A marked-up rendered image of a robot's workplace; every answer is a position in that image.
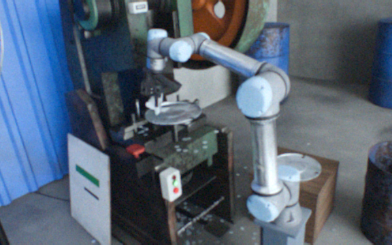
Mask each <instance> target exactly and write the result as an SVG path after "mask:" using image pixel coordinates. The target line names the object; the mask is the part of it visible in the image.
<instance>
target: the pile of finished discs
mask: <svg viewBox="0 0 392 245"><path fill-rule="evenodd" d="M304 157H305V158H302V154H283V155H280V156H277V163H278V165H286V166H289V167H293V168H295V169H297V170H298V172H299V173H300V181H307V180H312V179H314V178H315V177H317V176H318V175H319V174H320V172H321V165H320V163H319V162H318V161H316V160H315V159H313V158H311V157H307V156H304ZM315 172H318V173H319V174H316V173H315Z"/></svg>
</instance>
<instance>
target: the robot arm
mask: <svg viewBox="0 0 392 245"><path fill-rule="evenodd" d="M147 41H148V57H147V66H145V67H143V71H144V79H143V80H142V83H141V94H143V95H145V96H149V97H150V95H151V96H153V97H151V99H150V100H149V102H146V107H147V108H151V109H153V110H155V114H156V115H157V114H158V113H159V112H160V111H161V105H162V101H163V90H164V83H165V84H166V85H167V86H169V87H171V88H172V89H174V90H175V91H177V92H178V91H179V90H180V89H181V88H182V84H181V83H180V82H178V81H176V80H175V79H173V78H172V77H170V76H168V75H167V74H166V73H165V72H164V67H165V57H167V58H171V59H173V60H175V61H186V60H187V59H188V58H190V56H191V55H192V54H197V55H199V56H202V57H204V58H206V59H208V60H210V61H213V62H214V63H216V64H217V65H220V66H222V67H224V68H226V69H228V70H230V71H233V72H235V73H236V74H237V75H239V76H242V77H244V78H247V81H245V82H244V83H243V84H242V85H241V86H240V87H239V89H238V91H237V96H236V101H237V105H238V108H239V109H241V112H243V113H244V114H245V119H246V120H248V121H249V122H250V136H251V145H252V161H253V169H254V177H255V179H254V180H253V181H252V182H251V192H252V195H251V196H250V197H249V198H248V201H247V206H248V209H249V211H250V213H251V214H252V215H253V216H254V217H256V218H258V219H259V220H261V221H266V222H270V223H271V224H273V225H275V226H278V227H294V226H296V225H298V224H299V223H300V221H301V210H300V207H299V204H298V195H299V182H300V173H299V172H298V170H297V169H295V168H293V167H289V166H286V165H278V163H277V149H276V125H275V120H276V119H277V118H278V117H279V116H280V104H279V102H280V101H282V100H283V99H284V98H285V97H286V96H287V94H288V92H289V88H290V82H289V78H288V76H287V75H286V74H285V72H283V70H282V69H280V68H278V67H277V66H275V65H272V64H270V63H267V62H262V63H260V62H258V61H257V60H254V59H252V58H250V57H248V56H246V55H243V54H240V53H239V52H236V51H234V50H232V49H230V48H228V47H226V46H224V45H220V44H218V43H216V42H213V41H212V40H210V38H209V37H208V36H207V34H205V33H195V34H193V35H188V36H186V37H181V38H177V39H172V38H169V37H167V36H166V31H164V30H160V29H152V30H149V32H148V40H147Z"/></svg>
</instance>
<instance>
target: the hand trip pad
mask: <svg viewBox="0 0 392 245"><path fill-rule="evenodd" d="M143 151H144V146H142V145H139V144H133V145H131V146H129V147H127V152H130V153H131V154H134V155H135V157H139V153H141V152H143Z"/></svg>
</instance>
